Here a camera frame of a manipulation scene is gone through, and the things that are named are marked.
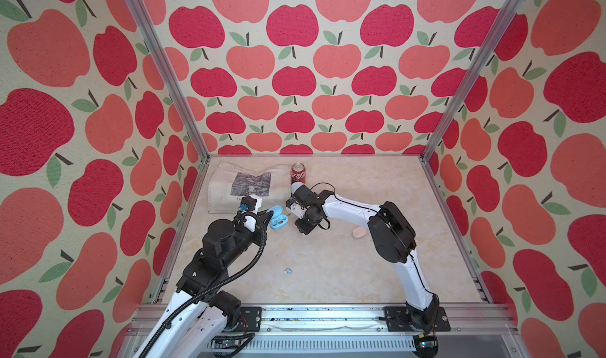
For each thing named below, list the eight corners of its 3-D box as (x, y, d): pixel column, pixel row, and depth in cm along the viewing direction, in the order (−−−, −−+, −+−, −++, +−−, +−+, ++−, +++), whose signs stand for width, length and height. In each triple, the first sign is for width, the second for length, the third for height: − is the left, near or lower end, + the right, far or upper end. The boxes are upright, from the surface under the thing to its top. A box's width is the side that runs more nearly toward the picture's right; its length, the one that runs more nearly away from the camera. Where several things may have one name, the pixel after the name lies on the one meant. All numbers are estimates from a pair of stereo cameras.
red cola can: (291, 189, 111) (291, 173, 102) (292, 179, 115) (291, 162, 106) (305, 189, 111) (305, 173, 102) (305, 179, 115) (305, 162, 106)
